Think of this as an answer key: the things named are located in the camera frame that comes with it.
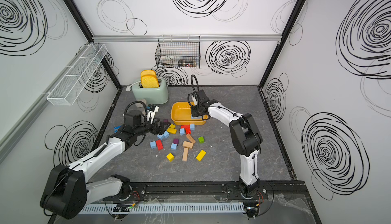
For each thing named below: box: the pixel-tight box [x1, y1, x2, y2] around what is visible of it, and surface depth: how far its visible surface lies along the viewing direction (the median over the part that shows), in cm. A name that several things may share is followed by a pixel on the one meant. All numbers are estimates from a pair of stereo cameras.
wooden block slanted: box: [185, 133, 197, 144], surface depth 93 cm
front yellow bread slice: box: [141, 74, 160, 89], surface depth 98 cm
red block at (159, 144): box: [155, 139, 164, 151], surface depth 91 cm
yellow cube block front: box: [166, 152, 175, 162], surface depth 84 cm
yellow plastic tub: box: [170, 101, 207, 126], surface depth 103 cm
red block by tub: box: [180, 124, 191, 135], surface depth 96 cm
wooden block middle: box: [182, 140, 194, 149], surface depth 89 cm
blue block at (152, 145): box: [149, 140, 157, 150], surface depth 89 cm
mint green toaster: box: [131, 77, 169, 105], surface depth 102 cm
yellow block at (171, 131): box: [166, 127, 178, 135], surface depth 95 cm
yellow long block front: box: [195, 149, 207, 162], surface depth 87 cm
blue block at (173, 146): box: [170, 143, 178, 151], surface depth 88 cm
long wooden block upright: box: [182, 147, 189, 162], surface depth 86 cm
